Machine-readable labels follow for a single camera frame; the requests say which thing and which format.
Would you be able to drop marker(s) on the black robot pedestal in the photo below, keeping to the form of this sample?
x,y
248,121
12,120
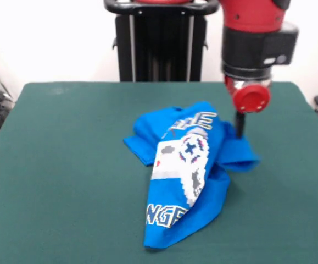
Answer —
x,y
161,46

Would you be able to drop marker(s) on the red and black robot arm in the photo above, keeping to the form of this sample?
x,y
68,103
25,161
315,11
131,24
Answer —
x,y
255,35

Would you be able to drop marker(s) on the blue printed t-shirt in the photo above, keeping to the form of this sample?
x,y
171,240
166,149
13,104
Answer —
x,y
180,178

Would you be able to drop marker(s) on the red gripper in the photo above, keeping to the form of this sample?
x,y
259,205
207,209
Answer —
x,y
248,96

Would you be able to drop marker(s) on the dark green tablecloth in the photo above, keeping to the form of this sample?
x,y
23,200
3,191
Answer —
x,y
51,192

